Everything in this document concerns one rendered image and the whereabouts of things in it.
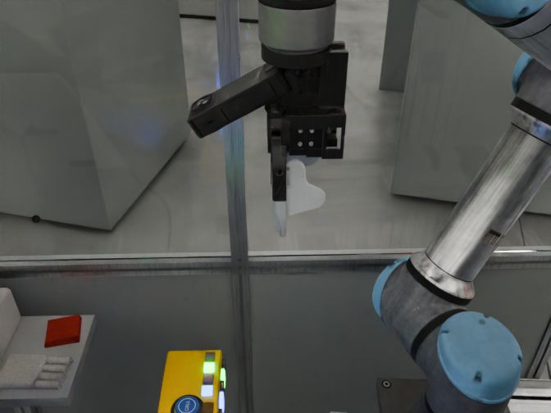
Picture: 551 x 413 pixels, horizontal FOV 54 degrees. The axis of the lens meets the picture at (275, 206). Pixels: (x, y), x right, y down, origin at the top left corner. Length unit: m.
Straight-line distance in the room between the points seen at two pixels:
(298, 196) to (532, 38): 0.27
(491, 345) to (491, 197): 0.21
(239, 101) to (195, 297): 0.91
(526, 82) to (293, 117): 0.40
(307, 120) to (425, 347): 0.43
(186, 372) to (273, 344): 0.56
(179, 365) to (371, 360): 0.74
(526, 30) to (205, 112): 0.30
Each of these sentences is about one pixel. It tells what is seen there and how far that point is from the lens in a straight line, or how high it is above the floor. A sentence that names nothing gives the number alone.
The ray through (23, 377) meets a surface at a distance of 1.34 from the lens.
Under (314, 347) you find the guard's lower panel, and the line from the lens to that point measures 1.55.
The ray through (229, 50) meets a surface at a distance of 1.05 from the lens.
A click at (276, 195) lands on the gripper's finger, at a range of 0.58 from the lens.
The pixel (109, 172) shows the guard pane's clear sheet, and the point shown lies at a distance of 1.22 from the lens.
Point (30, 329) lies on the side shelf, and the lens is 1.46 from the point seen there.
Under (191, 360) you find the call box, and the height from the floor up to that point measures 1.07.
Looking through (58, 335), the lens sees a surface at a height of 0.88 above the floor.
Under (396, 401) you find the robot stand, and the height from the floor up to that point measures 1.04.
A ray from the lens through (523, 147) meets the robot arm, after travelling 0.83.
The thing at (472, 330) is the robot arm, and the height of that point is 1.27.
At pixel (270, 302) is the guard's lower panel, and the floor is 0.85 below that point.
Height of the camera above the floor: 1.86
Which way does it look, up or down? 35 degrees down
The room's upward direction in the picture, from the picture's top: straight up
